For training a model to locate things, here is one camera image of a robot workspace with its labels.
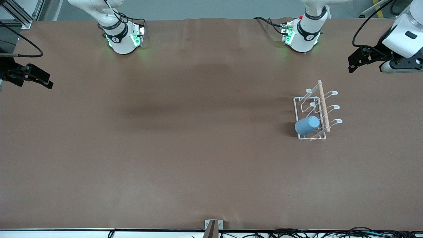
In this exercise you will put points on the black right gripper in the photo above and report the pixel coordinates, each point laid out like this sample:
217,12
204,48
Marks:
7,69

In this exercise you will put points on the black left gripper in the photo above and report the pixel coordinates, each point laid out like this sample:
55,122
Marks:
377,53

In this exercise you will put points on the blue plastic cup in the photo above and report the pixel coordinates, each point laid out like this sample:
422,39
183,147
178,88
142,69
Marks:
307,125

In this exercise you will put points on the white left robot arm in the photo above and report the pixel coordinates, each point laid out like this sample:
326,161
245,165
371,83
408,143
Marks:
305,39

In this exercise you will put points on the white thin tube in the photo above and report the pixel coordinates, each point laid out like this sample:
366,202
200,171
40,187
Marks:
366,12

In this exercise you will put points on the brown table mat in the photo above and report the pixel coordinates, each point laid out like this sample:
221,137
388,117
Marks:
198,148

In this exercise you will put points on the brown mounting bar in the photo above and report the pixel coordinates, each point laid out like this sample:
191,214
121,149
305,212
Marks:
211,231

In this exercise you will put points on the aluminium frame profile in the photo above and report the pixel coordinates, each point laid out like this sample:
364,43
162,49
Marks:
19,16
39,8

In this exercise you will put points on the small metal bracket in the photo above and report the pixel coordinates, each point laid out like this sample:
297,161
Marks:
207,224

